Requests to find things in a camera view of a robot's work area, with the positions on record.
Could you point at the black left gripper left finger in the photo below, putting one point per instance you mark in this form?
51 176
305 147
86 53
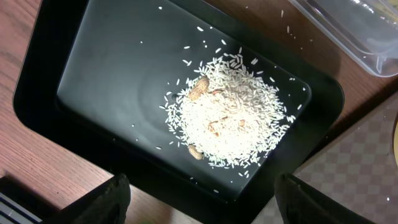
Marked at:
106 204

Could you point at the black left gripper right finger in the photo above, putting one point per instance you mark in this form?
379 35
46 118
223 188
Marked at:
299 202

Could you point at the black waste tray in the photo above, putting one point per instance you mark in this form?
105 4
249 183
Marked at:
97 75

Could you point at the dark brown serving tray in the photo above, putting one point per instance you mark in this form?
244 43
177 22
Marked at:
357 170

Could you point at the peanut shell lower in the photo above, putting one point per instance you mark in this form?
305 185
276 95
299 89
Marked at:
196 154

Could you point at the peanut shell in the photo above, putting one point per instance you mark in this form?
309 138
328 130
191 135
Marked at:
196 154
200 88

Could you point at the pile of white rice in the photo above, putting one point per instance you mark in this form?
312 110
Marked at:
240 120

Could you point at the yellow plate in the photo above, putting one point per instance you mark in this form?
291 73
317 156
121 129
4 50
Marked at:
394 139

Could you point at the peanut shell upper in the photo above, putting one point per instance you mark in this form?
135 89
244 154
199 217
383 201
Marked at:
200 88

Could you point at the clear plastic bin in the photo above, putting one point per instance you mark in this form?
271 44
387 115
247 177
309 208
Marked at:
366 30

